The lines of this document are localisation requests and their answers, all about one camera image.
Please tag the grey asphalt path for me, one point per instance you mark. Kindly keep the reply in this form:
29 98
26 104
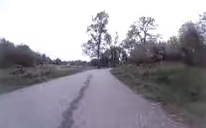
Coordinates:
102 100

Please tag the dense bushes and trees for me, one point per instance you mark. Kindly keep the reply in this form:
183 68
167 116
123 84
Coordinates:
191 45

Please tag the dark clump of trees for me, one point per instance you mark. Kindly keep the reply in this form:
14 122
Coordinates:
112 56

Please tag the tall thin tree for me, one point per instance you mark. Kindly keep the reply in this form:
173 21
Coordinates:
98 33

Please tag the grass verge with weeds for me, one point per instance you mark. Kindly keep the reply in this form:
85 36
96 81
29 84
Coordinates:
172 83

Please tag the broad bare-branched tree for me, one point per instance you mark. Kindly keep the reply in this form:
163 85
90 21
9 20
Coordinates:
143 30

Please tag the distant row of trees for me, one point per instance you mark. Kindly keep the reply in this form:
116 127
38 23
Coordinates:
11 55

